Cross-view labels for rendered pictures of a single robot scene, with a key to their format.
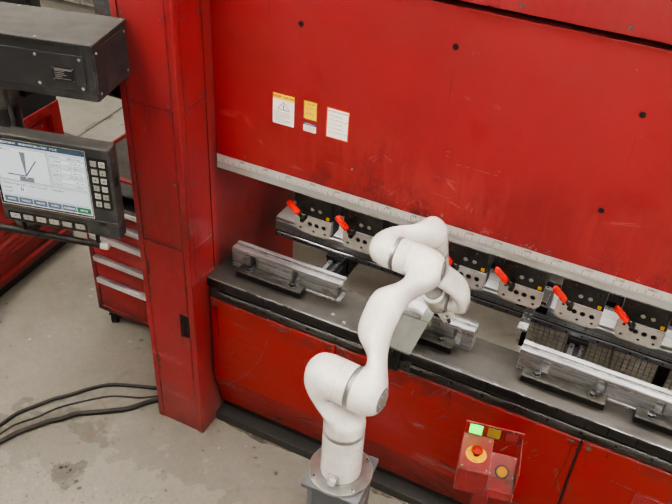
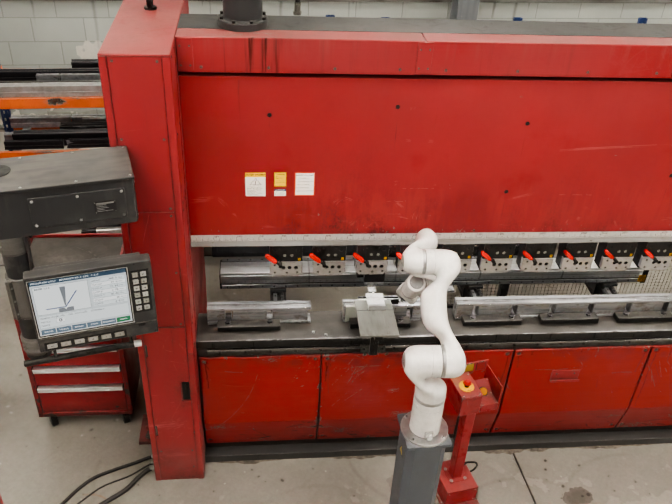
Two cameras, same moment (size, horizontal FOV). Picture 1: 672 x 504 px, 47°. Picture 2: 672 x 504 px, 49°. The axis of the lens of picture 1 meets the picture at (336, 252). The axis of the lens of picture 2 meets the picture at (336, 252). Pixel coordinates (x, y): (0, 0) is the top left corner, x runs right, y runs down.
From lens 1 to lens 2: 138 cm
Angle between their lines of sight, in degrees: 25
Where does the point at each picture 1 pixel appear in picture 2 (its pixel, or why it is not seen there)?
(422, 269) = (451, 265)
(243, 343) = (234, 385)
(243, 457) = (249, 480)
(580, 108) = (487, 128)
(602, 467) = (529, 362)
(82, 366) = (54, 474)
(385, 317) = (442, 306)
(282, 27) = (252, 121)
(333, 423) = (432, 392)
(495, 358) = not seen: hidden behind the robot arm
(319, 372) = (420, 360)
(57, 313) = not seen: outside the picture
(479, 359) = not seen: hidden behind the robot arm
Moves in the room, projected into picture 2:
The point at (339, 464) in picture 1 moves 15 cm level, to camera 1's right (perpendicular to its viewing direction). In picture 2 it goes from (434, 421) to (465, 408)
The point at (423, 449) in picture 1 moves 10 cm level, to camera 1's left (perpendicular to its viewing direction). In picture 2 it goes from (398, 406) to (382, 413)
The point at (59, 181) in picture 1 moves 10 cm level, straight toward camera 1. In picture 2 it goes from (100, 300) to (117, 311)
